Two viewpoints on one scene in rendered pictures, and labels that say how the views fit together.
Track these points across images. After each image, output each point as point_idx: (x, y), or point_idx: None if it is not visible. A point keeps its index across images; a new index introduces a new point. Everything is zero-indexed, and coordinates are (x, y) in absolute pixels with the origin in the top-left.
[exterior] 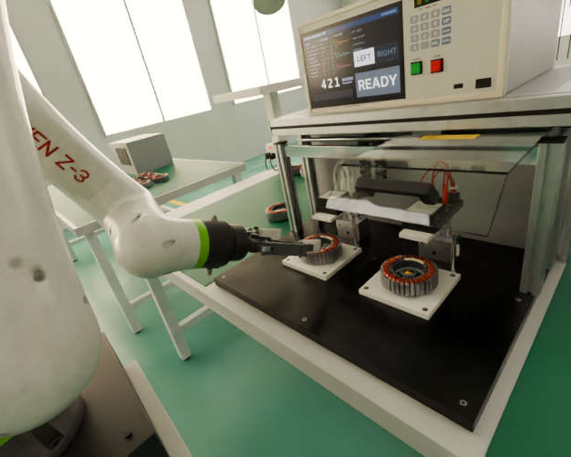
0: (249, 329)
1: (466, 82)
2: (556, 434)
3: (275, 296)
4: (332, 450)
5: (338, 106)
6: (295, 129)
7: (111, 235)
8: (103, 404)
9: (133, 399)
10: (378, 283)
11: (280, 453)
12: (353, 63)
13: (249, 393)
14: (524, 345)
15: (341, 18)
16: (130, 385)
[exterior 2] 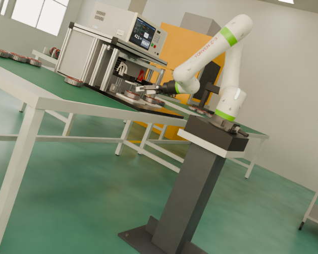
0: (158, 120)
1: (156, 52)
2: None
3: (152, 109)
4: (98, 205)
5: (135, 44)
6: (125, 46)
7: (196, 81)
8: (208, 119)
9: (205, 117)
10: (149, 103)
11: (98, 219)
12: (144, 35)
13: (55, 221)
14: None
15: (146, 21)
16: (203, 117)
